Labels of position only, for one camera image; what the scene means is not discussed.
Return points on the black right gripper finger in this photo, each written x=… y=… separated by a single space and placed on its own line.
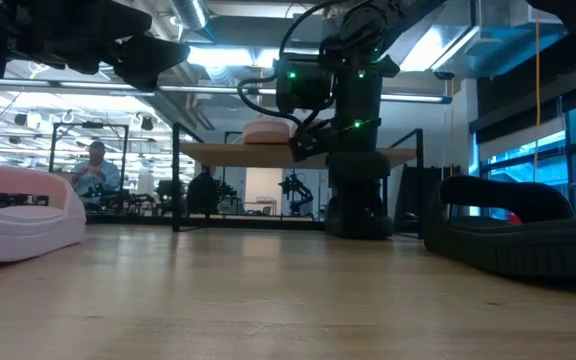
x=361 y=170

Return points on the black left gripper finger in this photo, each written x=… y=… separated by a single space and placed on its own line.
x=123 y=20
x=150 y=57

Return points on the pink slide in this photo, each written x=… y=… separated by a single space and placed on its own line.
x=28 y=235
x=268 y=132

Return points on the idle black robot arm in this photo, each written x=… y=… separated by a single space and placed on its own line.
x=295 y=187

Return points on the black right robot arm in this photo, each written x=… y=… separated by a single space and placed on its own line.
x=383 y=22

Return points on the black flat panels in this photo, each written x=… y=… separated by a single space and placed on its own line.
x=418 y=195

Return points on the person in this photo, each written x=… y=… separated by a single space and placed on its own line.
x=203 y=195
x=98 y=177

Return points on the red small container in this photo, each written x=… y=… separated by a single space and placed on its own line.
x=515 y=218

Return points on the silver round ceiling duct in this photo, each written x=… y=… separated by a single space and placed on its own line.
x=190 y=15

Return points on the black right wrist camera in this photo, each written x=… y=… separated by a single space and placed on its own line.
x=303 y=87

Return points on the black ceiling dome camera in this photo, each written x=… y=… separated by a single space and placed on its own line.
x=444 y=75

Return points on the black metal cage frame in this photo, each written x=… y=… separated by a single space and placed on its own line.
x=90 y=125

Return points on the wooden shelf with black frame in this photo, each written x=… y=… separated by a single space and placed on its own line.
x=238 y=156

